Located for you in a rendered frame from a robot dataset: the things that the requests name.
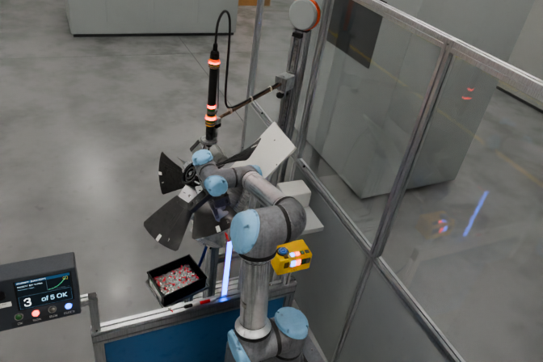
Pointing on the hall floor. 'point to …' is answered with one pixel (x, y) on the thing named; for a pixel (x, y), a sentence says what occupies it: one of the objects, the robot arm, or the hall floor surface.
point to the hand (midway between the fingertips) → (216, 219)
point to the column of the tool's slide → (292, 97)
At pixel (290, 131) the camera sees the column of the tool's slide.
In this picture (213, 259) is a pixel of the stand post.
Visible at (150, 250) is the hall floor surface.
